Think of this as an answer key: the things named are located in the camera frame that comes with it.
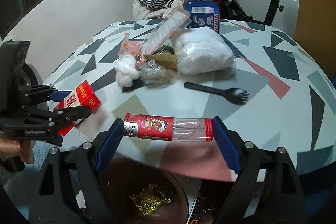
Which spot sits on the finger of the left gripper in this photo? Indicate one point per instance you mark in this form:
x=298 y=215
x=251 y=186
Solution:
x=35 y=94
x=59 y=118

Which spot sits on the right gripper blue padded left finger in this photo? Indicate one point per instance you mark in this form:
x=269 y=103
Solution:
x=106 y=144

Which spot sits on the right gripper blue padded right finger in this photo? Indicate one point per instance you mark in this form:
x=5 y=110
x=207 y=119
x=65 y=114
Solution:
x=229 y=151

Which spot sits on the red cigarette box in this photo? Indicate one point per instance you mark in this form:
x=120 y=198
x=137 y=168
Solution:
x=83 y=95

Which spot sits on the red clear plastic tube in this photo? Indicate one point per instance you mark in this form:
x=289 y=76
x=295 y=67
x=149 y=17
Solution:
x=168 y=128

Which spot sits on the white tissue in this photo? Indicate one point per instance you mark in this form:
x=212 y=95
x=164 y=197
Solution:
x=126 y=71

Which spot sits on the clear plastic wrapper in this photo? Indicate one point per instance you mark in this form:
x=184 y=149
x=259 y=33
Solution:
x=154 y=73

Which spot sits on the brown green leaf wrapper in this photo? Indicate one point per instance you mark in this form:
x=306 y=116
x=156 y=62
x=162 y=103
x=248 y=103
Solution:
x=164 y=56

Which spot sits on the white cotton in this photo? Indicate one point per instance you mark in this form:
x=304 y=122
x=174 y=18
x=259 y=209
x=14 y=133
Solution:
x=201 y=50

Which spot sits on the clear plastic label package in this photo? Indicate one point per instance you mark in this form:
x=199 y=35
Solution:
x=177 y=18

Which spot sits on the blue milk carton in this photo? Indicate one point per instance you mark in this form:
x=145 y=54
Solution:
x=203 y=14

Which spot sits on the brown round trash bin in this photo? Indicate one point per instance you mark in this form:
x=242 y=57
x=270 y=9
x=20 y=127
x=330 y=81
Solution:
x=137 y=193

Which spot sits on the left hand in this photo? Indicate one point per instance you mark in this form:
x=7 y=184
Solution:
x=11 y=148

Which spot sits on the black plastic spork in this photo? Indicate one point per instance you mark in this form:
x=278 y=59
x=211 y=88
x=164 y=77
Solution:
x=235 y=96

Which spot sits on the gold foil wrapper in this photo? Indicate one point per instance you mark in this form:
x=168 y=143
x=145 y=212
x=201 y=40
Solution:
x=151 y=198

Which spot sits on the wooden orange board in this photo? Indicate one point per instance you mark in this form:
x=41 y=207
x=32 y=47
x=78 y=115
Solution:
x=315 y=31

